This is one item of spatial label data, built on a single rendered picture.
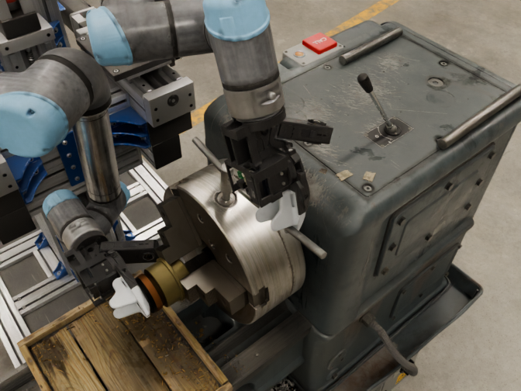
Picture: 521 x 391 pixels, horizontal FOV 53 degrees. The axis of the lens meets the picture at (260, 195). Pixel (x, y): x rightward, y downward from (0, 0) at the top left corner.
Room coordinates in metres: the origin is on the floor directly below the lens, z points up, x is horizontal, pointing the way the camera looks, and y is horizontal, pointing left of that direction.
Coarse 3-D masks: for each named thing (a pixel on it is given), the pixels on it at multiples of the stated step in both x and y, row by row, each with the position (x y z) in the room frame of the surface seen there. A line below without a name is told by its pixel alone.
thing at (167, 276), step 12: (156, 264) 0.57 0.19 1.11; (168, 264) 0.57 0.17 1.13; (180, 264) 0.58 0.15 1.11; (144, 276) 0.55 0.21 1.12; (156, 276) 0.54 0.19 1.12; (168, 276) 0.54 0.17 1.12; (180, 276) 0.56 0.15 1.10; (144, 288) 0.52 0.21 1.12; (156, 288) 0.52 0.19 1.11; (168, 288) 0.53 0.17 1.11; (180, 288) 0.53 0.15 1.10; (156, 300) 0.51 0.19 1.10; (168, 300) 0.51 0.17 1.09
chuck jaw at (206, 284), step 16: (192, 272) 0.56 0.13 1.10; (208, 272) 0.56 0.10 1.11; (224, 272) 0.56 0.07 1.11; (192, 288) 0.53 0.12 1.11; (208, 288) 0.52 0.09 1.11; (224, 288) 0.52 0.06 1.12; (240, 288) 0.52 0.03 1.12; (208, 304) 0.51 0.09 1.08; (224, 304) 0.50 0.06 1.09; (240, 304) 0.50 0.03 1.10; (256, 304) 0.51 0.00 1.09
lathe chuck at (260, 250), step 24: (216, 168) 0.72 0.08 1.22; (168, 192) 0.71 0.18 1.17; (192, 192) 0.65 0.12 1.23; (216, 192) 0.64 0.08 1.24; (192, 216) 0.64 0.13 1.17; (216, 216) 0.59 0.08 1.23; (240, 216) 0.60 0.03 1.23; (216, 240) 0.58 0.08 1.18; (240, 240) 0.56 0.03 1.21; (264, 240) 0.57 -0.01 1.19; (240, 264) 0.53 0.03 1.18; (264, 264) 0.54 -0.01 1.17; (288, 264) 0.56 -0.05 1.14; (264, 288) 0.52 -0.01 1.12; (288, 288) 0.55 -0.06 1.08; (240, 312) 0.53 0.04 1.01; (264, 312) 0.51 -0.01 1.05
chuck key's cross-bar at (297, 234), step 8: (200, 144) 0.69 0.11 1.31; (208, 152) 0.67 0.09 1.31; (216, 160) 0.65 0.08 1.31; (232, 176) 0.62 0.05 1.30; (240, 192) 0.59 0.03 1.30; (248, 200) 0.57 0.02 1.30; (288, 232) 0.49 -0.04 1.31; (296, 232) 0.49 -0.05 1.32; (304, 240) 0.47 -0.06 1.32; (312, 248) 0.46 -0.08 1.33; (320, 248) 0.45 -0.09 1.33; (320, 256) 0.44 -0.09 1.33
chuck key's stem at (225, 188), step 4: (224, 164) 0.63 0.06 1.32; (224, 168) 0.62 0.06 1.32; (232, 168) 0.62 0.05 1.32; (224, 172) 0.62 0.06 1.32; (232, 172) 0.62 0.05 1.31; (224, 176) 0.62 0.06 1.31; (224, 180) 0.62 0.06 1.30; (220, 184) 0.63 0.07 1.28; (224, 184) 0.62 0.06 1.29; (228, 184) 0.62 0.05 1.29; (220, 188) 0.63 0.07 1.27; (224, 188) 0.62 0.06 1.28; (228, 188) 0.62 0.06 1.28; (224, 192) 0.62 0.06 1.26; (228, 192) 0.62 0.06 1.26; (224, 196) 0.63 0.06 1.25; (228, 196) 0.63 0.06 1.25; (224, 200) 0.63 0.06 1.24; (228, 200) 0.63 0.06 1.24
